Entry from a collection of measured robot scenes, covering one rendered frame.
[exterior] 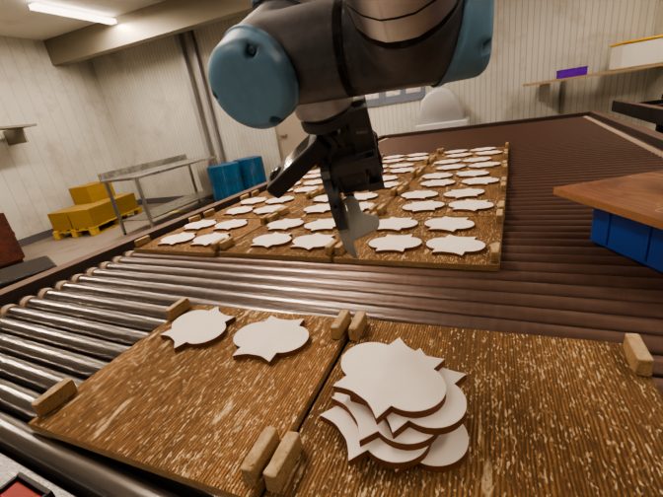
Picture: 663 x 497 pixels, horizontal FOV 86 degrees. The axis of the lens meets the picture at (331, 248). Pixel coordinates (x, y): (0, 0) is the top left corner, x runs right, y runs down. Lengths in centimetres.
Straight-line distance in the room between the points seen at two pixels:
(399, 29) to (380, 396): 36
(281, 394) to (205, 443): 11
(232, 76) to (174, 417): 46
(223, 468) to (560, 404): 41
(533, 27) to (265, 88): 575
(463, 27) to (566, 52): 576
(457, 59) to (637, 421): 44
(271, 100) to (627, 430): 50
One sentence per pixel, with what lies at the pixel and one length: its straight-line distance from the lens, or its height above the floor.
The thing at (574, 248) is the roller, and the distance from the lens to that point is 102.
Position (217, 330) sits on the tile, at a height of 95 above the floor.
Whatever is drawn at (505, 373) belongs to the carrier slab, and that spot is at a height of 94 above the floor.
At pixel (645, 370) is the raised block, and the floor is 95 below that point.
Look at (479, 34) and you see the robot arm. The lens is 29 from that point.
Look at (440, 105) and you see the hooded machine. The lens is 516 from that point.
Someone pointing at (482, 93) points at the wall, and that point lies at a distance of 591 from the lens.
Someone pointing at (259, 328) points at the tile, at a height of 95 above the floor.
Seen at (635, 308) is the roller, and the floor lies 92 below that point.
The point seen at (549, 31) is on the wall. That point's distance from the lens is 602.
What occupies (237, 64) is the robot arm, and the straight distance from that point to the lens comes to 31.
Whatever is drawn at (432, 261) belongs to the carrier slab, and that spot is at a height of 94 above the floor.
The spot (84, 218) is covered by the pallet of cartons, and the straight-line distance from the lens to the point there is 694.
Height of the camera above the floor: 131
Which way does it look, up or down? 21 degrees down
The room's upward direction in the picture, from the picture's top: 9 degrees counter-clockwise
